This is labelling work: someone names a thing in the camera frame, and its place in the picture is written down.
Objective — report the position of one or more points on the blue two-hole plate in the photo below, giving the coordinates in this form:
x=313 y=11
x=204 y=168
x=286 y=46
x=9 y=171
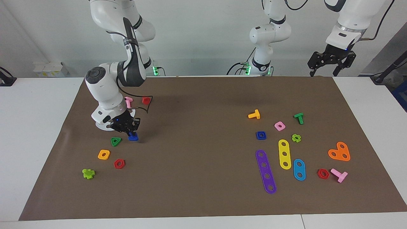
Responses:
x=299 y=170

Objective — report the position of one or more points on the yellow three-hole plate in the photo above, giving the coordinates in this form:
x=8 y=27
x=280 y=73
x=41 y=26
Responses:
x=285 y=149

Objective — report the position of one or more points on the red hexagon nut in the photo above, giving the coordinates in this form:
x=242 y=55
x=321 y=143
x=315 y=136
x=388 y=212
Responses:
x=319 y=175
x=116 y=165

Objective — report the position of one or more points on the pink square nut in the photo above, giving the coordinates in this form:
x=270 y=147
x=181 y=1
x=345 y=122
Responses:
x=276 y=124

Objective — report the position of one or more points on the black clamp at table edge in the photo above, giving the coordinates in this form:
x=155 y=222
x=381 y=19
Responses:
x=6 y=78

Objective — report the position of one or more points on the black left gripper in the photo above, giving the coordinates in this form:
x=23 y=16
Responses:
x=335 y=52

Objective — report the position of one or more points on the blue plastic bolt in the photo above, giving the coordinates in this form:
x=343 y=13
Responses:
x=133 y=137

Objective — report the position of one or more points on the black stand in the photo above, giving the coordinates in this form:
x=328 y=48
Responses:
x=389 y=70

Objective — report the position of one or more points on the white curved hole plate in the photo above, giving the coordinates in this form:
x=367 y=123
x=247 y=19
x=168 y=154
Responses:
x=103 y=126

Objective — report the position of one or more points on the purple four-hole plate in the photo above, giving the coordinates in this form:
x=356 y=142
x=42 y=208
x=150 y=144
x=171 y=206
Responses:
x=265 y=170

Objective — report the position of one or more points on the blue square nut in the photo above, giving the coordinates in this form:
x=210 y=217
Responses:
x=258 y=137

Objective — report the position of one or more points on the pink plastic bolt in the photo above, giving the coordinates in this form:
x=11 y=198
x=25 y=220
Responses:
x=128 y=102
x=339 y=175

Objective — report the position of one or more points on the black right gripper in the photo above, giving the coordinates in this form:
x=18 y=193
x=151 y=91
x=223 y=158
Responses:
x=122 y=121

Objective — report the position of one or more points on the orange plastic bolt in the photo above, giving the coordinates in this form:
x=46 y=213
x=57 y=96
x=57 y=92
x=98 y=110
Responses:
x=255 y=115

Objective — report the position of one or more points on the green triangle nut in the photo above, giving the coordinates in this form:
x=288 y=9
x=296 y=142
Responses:
x=113 y=142

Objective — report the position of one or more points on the white boxes with yellow labels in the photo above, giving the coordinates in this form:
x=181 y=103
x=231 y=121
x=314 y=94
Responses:
x=47 y=68

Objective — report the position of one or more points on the lime green cross bolt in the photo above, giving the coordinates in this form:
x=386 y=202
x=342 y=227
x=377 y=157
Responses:
x=88 y=173

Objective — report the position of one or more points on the green plastic bolt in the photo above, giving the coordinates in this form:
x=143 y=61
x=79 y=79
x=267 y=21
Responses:
x=299 y=117

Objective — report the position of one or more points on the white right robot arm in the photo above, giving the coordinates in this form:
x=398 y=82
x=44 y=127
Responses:
x=101 y=86

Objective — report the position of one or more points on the lime green cross nut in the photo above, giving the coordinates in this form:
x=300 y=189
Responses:
x=293 y=139

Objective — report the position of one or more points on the red plastic bolt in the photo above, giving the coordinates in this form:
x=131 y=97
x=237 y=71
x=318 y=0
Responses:
x=146 y=100

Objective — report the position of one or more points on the orange square nut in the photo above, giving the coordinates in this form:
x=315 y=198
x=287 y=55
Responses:
x=100 y=156

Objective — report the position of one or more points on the brown table mat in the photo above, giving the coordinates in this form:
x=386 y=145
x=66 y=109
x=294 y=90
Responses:
x=190 y=184

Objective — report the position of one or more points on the orange heart-shaped plate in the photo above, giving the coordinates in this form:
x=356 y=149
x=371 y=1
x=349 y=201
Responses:
x=338 y=152

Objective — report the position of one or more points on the blue crate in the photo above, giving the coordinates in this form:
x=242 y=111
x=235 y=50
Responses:
x=401 y=95

